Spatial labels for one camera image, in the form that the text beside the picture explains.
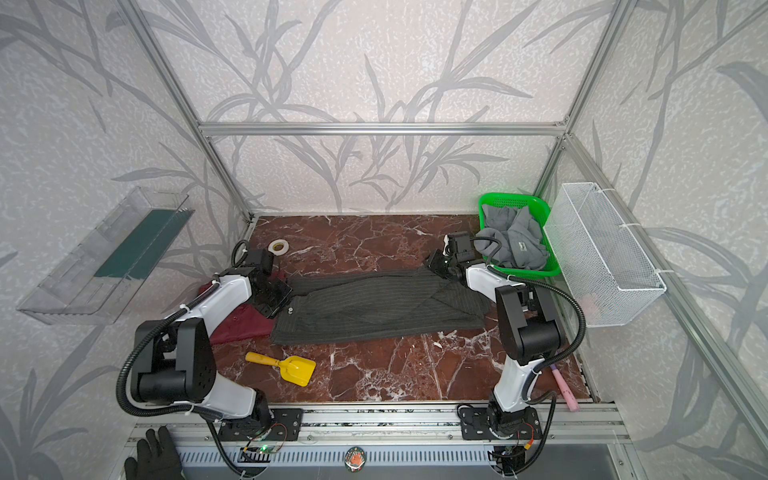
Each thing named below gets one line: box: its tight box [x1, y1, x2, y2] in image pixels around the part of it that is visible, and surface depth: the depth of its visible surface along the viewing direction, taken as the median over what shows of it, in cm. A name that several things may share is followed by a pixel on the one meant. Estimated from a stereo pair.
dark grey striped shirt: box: [270, 268, 492, 345], surface depth 93 cm
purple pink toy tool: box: [550, 364, 580, 412], surface depth 78 cm
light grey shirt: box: [474, 205, 548, 271], surface depth 104 cm
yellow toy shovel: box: [246, 352, 317, 387], surface depth 84 cm
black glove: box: [124, 426, 184, 480], surface depth 70 cm
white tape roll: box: [268, 239, 289, 256], surface depth 114 cm
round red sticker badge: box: [344, 446, 367, 473], surface depth 71 cm
